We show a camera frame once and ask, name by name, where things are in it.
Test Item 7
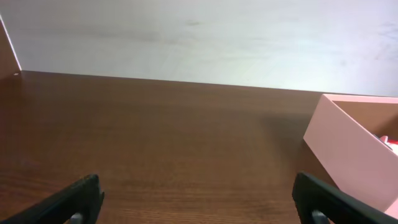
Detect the pink cardboard box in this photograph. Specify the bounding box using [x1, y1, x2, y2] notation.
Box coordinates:
[303, 94, 397, 218]

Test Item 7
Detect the white duck toy pink hat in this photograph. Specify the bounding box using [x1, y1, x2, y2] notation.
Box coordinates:
[380, 136, 398, 155]

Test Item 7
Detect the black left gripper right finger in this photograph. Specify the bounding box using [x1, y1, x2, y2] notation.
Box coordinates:
[292, 172, 397, 224]

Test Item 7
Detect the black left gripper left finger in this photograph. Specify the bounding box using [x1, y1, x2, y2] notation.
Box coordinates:
[2, 174, 104, 224]

